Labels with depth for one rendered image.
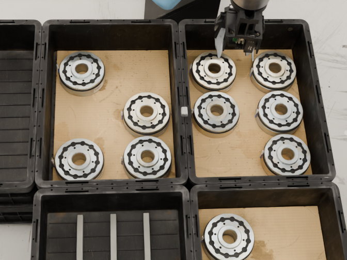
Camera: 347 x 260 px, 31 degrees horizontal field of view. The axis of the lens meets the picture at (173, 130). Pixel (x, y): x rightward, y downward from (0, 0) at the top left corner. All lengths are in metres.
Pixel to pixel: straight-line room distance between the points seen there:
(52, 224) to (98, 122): 0.25
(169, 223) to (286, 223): 0.25
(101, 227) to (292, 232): 0.39
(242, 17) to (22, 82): 0.55
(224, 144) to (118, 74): 0.30
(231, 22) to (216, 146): 0.30
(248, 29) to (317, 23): 0.58
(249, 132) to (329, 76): 0.37
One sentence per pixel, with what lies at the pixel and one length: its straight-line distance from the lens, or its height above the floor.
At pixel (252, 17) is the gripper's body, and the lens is 1.17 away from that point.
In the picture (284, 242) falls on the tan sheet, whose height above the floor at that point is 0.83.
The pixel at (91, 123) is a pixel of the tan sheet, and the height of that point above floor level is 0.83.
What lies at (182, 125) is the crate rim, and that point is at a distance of 1.28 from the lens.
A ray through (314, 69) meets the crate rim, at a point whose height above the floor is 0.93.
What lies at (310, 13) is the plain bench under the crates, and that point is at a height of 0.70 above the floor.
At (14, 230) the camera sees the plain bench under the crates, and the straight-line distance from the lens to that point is 1.45.
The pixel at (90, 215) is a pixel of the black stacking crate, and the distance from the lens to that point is 1.31.
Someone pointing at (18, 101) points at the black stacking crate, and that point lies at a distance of 1.43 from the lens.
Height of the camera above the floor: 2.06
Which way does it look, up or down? 63 degrees down
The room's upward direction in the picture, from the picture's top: 9 degrees clockwise
